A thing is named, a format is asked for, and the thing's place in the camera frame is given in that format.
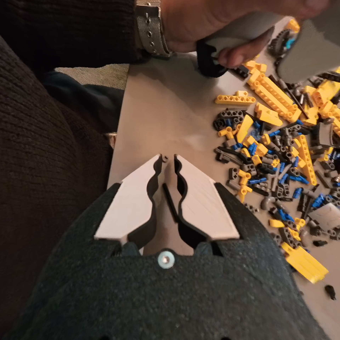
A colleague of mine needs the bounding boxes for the wristwatch with grey strap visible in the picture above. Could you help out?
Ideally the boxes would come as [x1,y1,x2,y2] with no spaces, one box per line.
[134,0,174,58]

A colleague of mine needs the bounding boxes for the person's left forearm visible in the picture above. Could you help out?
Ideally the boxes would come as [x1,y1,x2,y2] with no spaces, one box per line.
[0,0,141,71]

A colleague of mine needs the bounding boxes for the yellow curved panel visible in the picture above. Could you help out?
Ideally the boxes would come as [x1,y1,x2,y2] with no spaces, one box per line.
[281,243,329,284]

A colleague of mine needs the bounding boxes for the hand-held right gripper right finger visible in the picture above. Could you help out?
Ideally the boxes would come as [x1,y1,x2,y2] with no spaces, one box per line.
[174,154,240,250]

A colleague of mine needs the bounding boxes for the person's dark knit sweater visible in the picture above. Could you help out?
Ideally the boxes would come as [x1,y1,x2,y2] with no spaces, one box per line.
[0,35,125,334]

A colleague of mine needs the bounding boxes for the person's dark trousers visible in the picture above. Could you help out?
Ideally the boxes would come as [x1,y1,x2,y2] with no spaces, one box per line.
[42,69,126,134]

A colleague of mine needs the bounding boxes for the person's left hand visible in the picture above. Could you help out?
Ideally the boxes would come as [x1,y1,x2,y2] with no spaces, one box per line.
[159,0,330,69]

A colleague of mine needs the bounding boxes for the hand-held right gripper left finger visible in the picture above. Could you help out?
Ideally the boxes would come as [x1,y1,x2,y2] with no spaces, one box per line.
[94,154,163,249]

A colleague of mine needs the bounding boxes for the grey curved panel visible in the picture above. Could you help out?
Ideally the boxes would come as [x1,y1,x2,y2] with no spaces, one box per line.
[309,203,340,229]

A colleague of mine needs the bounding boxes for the black axle rod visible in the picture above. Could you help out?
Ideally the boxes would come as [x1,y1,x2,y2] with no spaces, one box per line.
[162,183,180,223]

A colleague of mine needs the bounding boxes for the pile of toy building bricks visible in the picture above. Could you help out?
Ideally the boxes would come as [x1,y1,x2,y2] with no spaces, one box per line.
[213,16,340,285]

